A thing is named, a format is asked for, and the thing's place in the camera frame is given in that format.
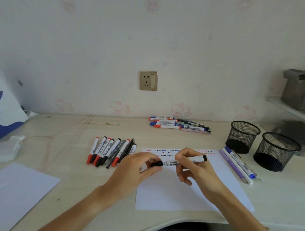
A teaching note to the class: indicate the person's left hand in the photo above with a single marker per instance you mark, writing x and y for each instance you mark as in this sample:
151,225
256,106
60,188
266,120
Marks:
128,176

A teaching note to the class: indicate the person's right hand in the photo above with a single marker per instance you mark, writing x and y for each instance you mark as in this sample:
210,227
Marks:
205,176

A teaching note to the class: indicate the red-capped white marker pen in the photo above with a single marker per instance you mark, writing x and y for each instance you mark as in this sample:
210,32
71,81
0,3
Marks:
104,148
122,150
93,148

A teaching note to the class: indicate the black slim pen silver tip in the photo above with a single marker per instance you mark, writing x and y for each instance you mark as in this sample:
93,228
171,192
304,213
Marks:
131,141
128,148

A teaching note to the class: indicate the purple slim pen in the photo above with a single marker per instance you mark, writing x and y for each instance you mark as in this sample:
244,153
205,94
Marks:
231,164

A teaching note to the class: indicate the white slim pen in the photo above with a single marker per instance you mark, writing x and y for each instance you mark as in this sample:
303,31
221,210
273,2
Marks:
237,166

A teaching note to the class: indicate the blue-capped white marker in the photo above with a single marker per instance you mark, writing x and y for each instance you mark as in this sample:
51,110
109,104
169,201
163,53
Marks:
228,149

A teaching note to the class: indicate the white paper sheet with squiggles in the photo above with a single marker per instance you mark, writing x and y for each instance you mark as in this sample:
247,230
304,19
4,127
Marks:
166,195

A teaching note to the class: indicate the wooden pencil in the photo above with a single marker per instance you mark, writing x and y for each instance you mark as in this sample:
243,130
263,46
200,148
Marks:
257,178

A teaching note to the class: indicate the black mesh cup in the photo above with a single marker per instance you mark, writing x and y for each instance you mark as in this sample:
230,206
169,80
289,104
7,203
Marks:
276,152
241,136

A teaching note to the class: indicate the pile of assorted pens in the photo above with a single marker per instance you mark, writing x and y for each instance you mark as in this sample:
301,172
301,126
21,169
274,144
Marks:
164,123

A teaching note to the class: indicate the person's left forearm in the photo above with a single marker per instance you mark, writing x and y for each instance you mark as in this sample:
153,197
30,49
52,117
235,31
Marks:
73,211

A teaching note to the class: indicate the light wooden table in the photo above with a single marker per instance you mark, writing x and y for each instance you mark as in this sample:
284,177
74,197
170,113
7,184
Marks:
71,180

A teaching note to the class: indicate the paper-wrapped chopsticks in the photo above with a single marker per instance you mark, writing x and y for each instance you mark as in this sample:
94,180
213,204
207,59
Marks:
98,123

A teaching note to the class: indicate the blank white paper sheet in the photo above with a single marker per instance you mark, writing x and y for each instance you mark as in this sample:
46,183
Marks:
23,192

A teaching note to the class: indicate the clear acrylic rack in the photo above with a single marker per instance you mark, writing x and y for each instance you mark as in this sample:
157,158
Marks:
286,106

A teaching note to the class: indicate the small white scrap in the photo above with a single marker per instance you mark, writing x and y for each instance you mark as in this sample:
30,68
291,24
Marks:
33,113

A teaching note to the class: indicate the crumpled white tissue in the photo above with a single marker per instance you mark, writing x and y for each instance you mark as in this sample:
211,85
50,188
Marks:
9,148

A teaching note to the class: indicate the white plastic bag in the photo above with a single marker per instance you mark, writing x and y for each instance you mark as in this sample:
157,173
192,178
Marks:
10,111

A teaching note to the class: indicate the gold wall socket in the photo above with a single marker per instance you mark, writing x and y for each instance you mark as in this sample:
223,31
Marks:
145,81

